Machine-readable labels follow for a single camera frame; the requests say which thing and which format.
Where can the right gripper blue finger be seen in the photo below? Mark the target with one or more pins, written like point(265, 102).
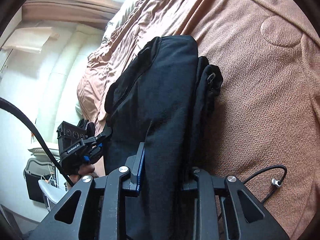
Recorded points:
point(135, 163)

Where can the orange bed blanket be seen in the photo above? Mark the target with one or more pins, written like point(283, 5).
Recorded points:
point(268, 109)

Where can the pink curtain left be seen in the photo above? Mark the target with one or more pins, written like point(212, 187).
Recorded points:
point(94, 13)

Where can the black pants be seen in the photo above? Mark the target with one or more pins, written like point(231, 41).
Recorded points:
point(161, 102)

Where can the cream padded headboard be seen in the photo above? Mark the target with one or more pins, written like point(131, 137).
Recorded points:
point(44, 85)

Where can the person's left hand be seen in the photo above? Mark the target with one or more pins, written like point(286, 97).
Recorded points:
point(84, 170)

